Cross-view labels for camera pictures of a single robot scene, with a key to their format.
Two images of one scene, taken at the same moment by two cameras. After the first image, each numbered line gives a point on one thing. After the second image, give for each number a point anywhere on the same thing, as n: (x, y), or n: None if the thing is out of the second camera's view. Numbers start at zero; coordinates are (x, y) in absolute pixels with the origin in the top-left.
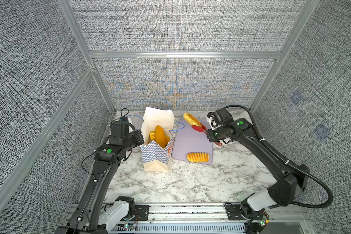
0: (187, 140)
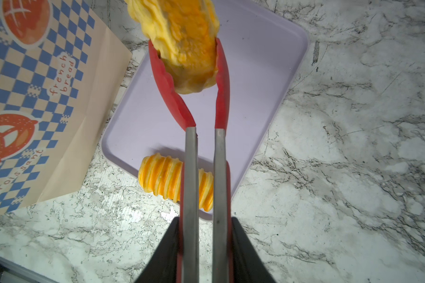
0: (146, 132)
